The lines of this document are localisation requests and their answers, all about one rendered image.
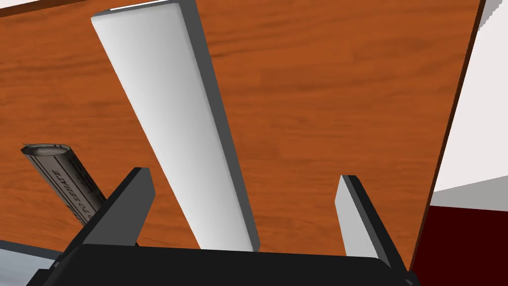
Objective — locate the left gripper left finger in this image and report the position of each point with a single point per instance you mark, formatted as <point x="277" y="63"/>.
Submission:
<point x="123" y="214"/>

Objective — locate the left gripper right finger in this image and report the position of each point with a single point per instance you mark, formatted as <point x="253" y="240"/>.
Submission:
<point x="355" y="222"/>

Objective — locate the grey printed cylinder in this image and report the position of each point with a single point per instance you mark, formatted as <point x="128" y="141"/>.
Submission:
<point x="65" y="176"/>

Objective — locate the white flat slab dark edge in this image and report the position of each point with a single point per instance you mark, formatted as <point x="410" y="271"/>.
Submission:
<point x="178" y="131"/>

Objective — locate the orange wooden table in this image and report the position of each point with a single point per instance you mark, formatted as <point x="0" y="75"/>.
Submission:
<point x="317" y="99"/>

